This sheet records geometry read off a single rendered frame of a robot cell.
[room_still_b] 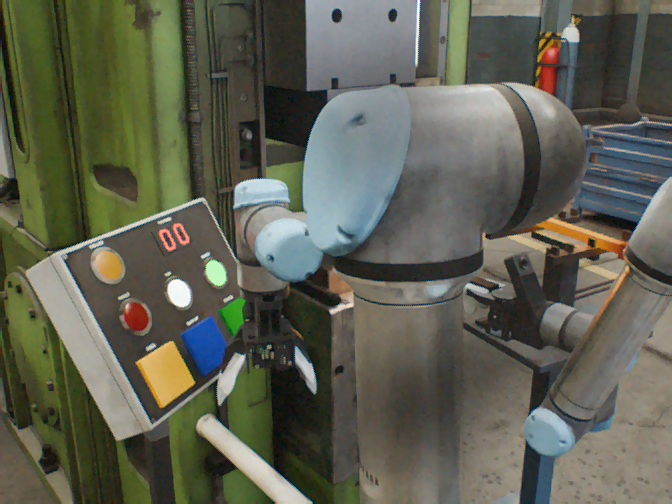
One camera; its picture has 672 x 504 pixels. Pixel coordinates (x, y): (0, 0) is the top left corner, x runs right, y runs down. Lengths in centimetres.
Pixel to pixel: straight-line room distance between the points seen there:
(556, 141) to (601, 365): 59
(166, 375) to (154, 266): 18
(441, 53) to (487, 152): 136
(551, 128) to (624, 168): 482
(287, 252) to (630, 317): 48
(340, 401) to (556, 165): 113
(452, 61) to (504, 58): 776
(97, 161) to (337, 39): 67
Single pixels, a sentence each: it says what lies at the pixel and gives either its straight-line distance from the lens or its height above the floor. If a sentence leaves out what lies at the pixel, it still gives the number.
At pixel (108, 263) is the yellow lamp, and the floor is 117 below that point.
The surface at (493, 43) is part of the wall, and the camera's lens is 950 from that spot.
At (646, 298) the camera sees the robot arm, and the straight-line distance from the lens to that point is 100.
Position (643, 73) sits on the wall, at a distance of 1058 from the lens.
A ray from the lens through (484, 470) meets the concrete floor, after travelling 258.
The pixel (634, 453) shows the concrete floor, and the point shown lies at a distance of 282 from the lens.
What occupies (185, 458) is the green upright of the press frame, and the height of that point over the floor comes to 56.
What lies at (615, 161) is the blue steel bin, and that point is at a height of 50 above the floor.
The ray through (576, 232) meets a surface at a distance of 177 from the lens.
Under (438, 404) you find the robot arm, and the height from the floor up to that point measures 123.
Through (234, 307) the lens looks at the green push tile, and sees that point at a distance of 120.
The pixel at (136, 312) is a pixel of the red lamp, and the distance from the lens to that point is 106.
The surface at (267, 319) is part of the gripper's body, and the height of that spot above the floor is 110.
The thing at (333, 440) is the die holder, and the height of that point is 59.
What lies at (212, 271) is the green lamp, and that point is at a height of 110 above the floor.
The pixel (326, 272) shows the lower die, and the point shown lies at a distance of 151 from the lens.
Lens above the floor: 151
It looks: 19 degrees down
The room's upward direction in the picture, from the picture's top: straight up
